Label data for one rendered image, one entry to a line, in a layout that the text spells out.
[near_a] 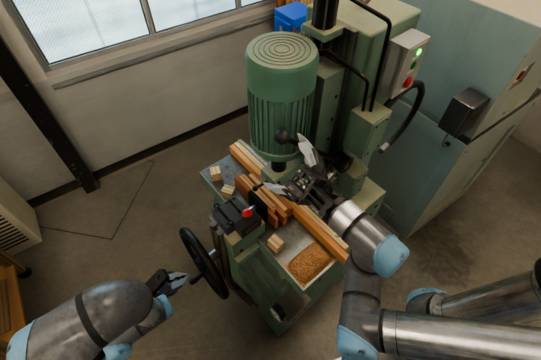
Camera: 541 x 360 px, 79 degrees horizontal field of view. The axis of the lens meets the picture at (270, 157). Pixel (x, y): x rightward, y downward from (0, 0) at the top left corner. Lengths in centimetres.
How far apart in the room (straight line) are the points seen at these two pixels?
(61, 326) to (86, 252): 164
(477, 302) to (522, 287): 11
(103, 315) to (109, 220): 174
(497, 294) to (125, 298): 75
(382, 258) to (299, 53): 47
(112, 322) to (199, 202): 165
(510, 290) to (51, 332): 86
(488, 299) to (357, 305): 29
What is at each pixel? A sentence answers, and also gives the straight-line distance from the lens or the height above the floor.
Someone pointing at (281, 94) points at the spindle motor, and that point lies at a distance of 76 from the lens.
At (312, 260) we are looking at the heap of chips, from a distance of 107.
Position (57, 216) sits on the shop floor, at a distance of 265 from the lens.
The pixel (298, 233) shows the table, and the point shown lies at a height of 90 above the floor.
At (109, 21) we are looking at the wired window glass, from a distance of 218.
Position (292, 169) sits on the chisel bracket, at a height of 107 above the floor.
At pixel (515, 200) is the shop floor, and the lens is 286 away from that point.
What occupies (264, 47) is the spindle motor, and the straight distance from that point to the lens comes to 80.
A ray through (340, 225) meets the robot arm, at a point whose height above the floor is 134.
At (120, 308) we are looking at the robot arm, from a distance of 76.
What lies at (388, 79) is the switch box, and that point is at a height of 138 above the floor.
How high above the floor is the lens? 191
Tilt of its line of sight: 49 degrees down
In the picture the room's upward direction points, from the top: straight up
